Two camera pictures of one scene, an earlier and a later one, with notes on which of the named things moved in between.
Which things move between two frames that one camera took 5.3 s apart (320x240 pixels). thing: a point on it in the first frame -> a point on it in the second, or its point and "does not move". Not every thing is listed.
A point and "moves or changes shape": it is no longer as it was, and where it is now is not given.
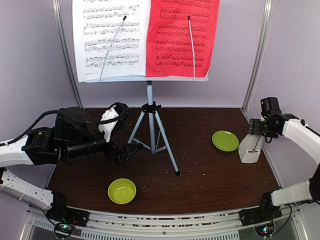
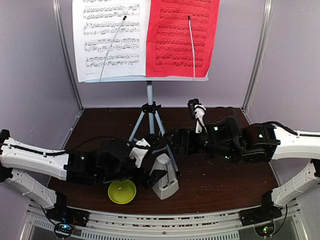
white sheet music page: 96,23 does not move
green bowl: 122,191 does not move
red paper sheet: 168,48 does not move
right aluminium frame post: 259,56 does not move
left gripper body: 77,151 -> 145,173
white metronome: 249,148 moves or changes shape
